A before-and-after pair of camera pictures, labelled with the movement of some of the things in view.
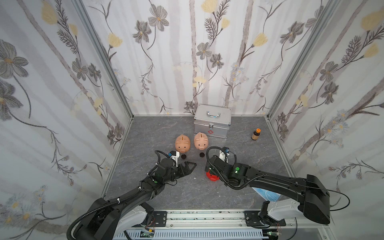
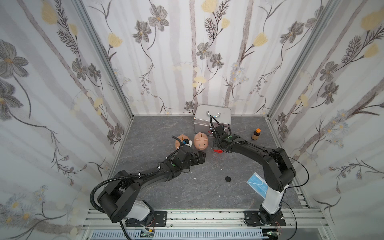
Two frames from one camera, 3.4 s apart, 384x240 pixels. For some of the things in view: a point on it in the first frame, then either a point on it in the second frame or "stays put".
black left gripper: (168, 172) to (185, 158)
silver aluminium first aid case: (214, 121) stays put
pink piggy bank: (201, 141) stays put
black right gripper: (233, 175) to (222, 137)
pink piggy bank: (182, 143) stays put
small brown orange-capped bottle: (256, 134) stays put
